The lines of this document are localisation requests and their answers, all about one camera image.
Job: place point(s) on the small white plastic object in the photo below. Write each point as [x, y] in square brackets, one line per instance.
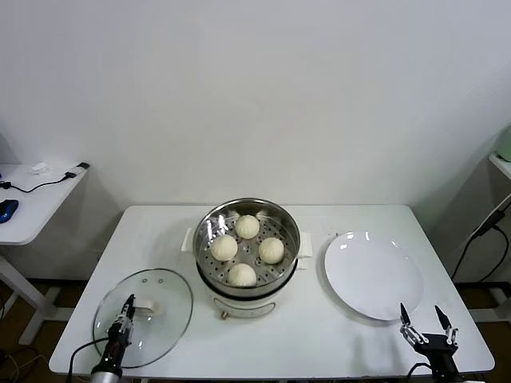
[40, 168]

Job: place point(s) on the blue computer mouse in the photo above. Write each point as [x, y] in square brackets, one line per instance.
[8, 210]

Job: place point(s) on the white round plate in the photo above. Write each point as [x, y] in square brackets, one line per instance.
[375, 275]

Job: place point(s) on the pale green appliance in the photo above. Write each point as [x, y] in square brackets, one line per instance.
[505, 143]

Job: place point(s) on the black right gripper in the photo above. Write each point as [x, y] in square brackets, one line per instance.
[439, 347]

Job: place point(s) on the white side shelf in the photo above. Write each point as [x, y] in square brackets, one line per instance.
[502, 163]

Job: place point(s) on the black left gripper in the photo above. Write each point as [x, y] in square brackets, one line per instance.
[119, 341]

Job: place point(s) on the white steamed baozi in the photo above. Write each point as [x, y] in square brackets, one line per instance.
[271, 250]
[224, 247]
[247, 226]
[242, 275]

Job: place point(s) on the white side desk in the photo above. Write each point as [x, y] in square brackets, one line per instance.
[40, 207]

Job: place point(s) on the white electric cooker pot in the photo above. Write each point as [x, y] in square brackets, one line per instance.
[243, 309]

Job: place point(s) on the stainless steel steamer basket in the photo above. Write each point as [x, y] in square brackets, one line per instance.
[287, 235]

